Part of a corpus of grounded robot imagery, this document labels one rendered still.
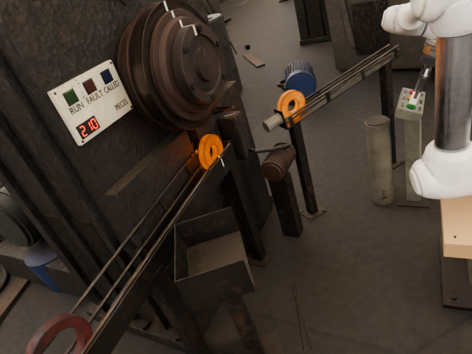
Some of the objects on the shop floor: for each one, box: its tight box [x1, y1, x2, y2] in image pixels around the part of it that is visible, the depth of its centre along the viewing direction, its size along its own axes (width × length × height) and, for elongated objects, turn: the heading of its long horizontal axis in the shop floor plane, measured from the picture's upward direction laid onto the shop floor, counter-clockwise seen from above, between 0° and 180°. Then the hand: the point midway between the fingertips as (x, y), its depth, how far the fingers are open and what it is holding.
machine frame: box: [0, 0, 273, 353], centre depth 170 cm, size 73×108×176 cm
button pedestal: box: [395, 87, 430, 209], centre depth 188 cm, size 16×24×62 cm, turn 177°
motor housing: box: [261, 141, 303, 237], centre depth 196 cm, size 13×22×54 cm, turn 177°
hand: (414, 97), depth 164 cm, fingers closed
